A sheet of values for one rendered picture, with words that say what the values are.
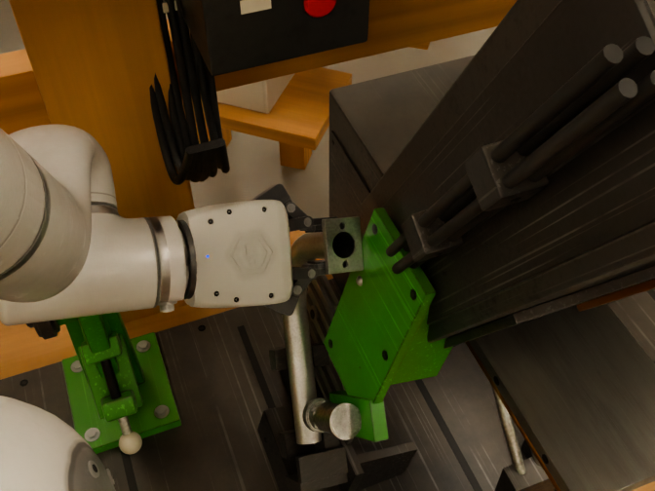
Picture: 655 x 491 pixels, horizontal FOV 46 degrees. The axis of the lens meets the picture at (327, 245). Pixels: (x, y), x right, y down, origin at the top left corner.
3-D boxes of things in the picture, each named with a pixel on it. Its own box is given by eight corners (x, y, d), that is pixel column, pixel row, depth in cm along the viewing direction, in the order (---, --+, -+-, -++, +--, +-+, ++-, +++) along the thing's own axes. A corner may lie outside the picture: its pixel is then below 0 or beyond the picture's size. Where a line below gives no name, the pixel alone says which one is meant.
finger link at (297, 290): (295, 297, 76) (355, 289, 79) (292, 264, 76) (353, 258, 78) (283, 294, 79) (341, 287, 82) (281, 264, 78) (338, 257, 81)
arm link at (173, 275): (163, 317, 67) (196, 312, 69) (154, 215, 67) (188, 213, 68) (142, 309, 75) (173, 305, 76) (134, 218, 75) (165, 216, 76)
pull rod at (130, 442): (146, 454, 95) (137, 431, 90) (123, 462, 94) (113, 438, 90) (136, 416, 98) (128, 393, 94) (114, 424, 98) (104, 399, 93)
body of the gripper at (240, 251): (185, 319, 69) (300, 303, 74) (175, 204, 68) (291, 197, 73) (165, 311, 75) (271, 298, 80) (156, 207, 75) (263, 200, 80)
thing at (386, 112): (560, 300, 115) (627, 121, 89) (373, 363, 107) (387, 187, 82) (498, 217, 126) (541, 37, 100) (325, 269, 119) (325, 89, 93)
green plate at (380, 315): (427, 413, 85) (500, 284, 72) (361, 427, 82) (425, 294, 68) (384, 333, 92) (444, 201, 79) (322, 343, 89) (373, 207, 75)
